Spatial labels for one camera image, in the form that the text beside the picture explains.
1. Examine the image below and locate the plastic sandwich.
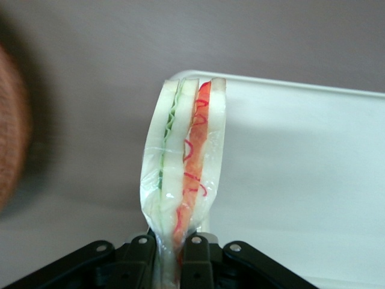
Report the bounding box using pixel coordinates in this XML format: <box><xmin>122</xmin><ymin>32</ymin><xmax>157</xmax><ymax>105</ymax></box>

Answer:
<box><xmin>139</xmin><ymin>77</ymin><xmax>227</xmax><ymax>289</ymax></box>

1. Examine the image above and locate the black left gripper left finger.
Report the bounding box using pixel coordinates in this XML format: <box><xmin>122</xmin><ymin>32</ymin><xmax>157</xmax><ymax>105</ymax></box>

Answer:
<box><xmin>4</xmin><ymin>234</ymin><xmax>157</xmax><ymax>289</ymax></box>

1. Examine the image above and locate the brown wicker basket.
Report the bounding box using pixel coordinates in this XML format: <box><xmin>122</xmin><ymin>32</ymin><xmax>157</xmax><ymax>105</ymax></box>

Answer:
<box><xmin>0</xmin><ymin>42</ymin><xmax>33</xmax><ymax>211</ymax></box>

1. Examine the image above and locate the cream rectangular tray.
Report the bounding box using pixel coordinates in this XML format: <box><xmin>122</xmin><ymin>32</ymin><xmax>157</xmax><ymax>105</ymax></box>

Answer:
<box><xmin>173</xmin><ymin>69</ymin><xmax>385</xmax><ymax>289</ymax></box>

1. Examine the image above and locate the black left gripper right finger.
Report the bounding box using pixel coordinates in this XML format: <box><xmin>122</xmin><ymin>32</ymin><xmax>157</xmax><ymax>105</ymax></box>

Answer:
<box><xmin>180</xmin><ymin>235</ymin><xmax>317</xmax><ymax>289</ymax></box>

